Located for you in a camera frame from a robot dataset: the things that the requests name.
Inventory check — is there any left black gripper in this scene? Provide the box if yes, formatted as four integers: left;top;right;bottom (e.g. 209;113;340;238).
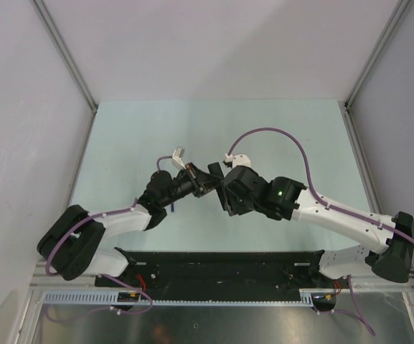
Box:
160;163;222;208

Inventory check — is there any black remote control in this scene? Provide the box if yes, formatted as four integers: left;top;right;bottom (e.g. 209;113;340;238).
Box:
207;162;229;212

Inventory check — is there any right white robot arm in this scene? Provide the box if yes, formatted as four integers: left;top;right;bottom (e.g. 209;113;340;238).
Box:
221;166;414;287

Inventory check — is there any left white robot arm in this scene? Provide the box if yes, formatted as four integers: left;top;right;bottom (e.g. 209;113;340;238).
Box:
37;163;224;287

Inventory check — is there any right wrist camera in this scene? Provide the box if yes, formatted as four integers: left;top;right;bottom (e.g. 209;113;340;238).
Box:
222;154;251;169

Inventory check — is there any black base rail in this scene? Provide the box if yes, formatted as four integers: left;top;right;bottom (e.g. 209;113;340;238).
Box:
95;251;347;301

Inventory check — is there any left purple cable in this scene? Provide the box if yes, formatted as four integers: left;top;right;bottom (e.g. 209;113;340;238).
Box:
44;156;174;277

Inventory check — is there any purple cable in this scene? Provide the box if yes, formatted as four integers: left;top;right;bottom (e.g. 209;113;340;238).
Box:
44;156;174;277
227;127;414;336

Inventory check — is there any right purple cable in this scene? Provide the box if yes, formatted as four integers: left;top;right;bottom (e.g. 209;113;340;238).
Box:
227;127;414;336

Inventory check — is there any left aluminium frame post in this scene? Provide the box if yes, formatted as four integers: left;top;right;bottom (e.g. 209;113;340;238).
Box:
29;0;98;114

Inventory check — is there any aluminium frame post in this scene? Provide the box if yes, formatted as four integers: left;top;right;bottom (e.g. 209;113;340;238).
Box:
343;0;414;111
29;0;98;114

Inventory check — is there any right aluminium frame post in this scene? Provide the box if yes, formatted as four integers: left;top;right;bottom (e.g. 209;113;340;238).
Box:
343;0;414;111

